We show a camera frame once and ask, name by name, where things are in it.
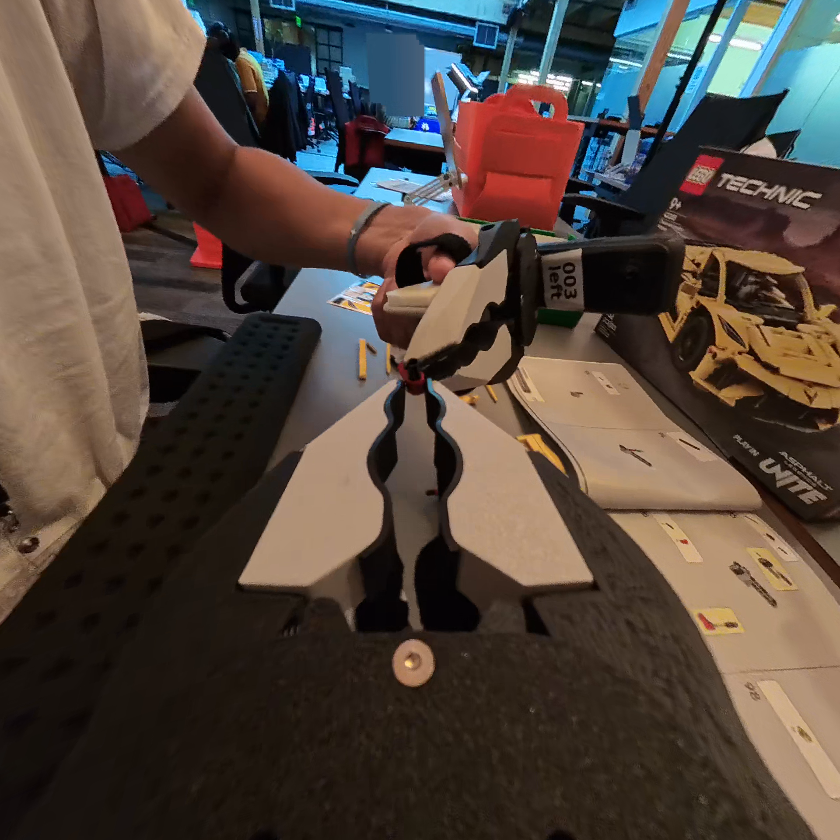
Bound green storage bin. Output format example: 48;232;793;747
455;216;586;328

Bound person's left forearm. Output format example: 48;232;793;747
112;84;389;278

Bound red office chair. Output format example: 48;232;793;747
335;114;389;182

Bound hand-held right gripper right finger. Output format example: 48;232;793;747
422;380;596;617

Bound open instruction booklet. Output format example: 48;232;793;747
610;509;840;840

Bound grey desk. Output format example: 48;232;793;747
267;168;840;840

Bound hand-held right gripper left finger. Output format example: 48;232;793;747
238;379;404;604

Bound toy car set box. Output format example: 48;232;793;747
593;145;840;523

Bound yellow black flat piece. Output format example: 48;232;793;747
517;431;570;476

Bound red plastic carry case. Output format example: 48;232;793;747
452;84;586;232

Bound scattered yellow black bricks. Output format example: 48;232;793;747
356;337;499;406

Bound colourful printed leaflet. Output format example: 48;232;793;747
327;279;383;316

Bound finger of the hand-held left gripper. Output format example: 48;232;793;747
432;321;527;394
401;251;513;368

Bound person's white shirt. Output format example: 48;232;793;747
0;0;207;624

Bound person's left hand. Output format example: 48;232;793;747
370;207;480;348

